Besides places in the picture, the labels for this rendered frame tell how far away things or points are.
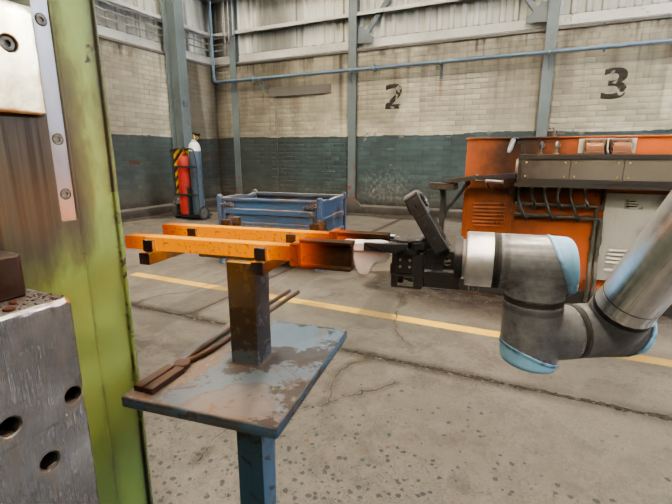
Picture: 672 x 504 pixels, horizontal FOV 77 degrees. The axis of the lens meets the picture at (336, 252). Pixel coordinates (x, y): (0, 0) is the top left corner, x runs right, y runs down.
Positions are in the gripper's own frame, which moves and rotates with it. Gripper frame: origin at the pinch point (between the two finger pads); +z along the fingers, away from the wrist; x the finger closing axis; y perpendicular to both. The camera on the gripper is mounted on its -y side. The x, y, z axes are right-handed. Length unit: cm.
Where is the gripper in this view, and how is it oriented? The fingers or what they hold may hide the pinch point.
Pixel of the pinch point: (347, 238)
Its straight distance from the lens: 76.4
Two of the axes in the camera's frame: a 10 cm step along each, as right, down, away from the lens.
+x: 3.0, -2.1, 9.3
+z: -9.5, -0.7, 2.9
